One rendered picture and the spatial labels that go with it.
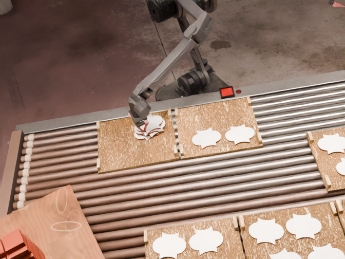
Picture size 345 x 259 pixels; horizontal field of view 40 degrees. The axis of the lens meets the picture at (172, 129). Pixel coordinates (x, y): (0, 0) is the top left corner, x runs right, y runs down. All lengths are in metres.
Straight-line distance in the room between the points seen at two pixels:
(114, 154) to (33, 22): 3.25
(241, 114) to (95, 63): 2.35
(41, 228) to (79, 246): 0.21
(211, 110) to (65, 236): 1.01
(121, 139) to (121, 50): 2.25
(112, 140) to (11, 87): 2.32
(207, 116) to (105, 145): 0.56
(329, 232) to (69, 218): 1.11
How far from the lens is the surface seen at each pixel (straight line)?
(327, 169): 2.28
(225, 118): 2.49
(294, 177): 2.26
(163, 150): 2.39
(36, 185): 2.48
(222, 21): 4.79
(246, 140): 2.36
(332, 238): 2.09
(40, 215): 2.21
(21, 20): 5.57
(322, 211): 2.15
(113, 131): 2.54
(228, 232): 2.08
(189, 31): 2.26
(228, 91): 2.64
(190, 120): 2.50
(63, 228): 2.12
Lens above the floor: 2.73
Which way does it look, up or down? 47 degrees down
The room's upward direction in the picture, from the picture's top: 12 degrees counter-clockwise
